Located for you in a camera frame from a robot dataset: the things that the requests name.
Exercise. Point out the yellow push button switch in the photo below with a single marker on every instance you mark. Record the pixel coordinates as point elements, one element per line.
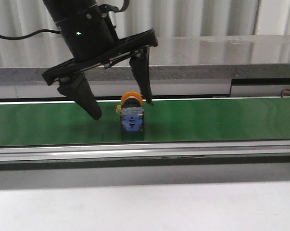
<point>131,111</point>

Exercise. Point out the green belt conveyor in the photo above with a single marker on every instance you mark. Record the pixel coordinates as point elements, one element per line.
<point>50,131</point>

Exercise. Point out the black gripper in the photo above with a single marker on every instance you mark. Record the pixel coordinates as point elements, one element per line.
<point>92,40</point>

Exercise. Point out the grey stone counter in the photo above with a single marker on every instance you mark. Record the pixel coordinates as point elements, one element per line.
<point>222,57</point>

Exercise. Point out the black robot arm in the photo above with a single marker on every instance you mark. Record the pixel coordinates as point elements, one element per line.
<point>90,35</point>

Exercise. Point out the white corrugated curtain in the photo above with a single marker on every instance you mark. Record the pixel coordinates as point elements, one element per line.
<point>169,18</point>

